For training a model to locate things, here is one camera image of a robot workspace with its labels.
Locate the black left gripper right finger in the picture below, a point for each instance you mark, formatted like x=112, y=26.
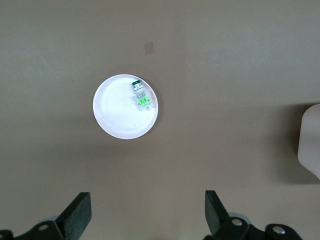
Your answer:
x=220, y=225

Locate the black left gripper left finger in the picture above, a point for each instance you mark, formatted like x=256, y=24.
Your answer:
x=75, y=217

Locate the pale pink round plate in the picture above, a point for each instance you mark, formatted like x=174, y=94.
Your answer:
x=117, y=112

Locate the white lidded storage box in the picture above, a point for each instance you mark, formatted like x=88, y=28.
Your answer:
x=311, y=142

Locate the small brown tape patch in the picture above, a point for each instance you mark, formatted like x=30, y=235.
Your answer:
x=149, y=47

